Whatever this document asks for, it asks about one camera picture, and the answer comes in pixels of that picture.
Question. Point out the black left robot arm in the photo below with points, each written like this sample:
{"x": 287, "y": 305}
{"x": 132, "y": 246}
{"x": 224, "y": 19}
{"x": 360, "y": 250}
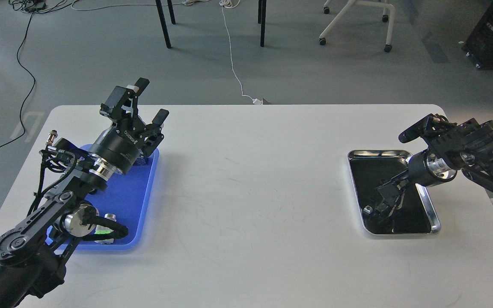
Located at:
{"x": 33, "y": 254}

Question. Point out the silver green indicator part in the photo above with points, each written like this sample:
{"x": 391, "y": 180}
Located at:
{"x": 102, "y": 230}

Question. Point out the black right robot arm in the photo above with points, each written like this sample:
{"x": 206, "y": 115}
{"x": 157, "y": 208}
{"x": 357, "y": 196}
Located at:
{"x": 467, "y": 147}

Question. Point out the blue plastic tray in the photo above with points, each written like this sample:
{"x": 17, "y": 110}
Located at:
{"x": 127, "y": 196}

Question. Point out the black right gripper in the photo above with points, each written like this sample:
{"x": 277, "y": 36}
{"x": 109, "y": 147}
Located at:
{"x": 424, "y": 168}

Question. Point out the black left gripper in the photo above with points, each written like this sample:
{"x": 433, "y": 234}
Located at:
{"x": 128, "y": 138}

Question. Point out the silver metal tray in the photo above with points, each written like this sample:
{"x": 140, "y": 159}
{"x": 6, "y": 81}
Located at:
{"x": 370, "y": 169}

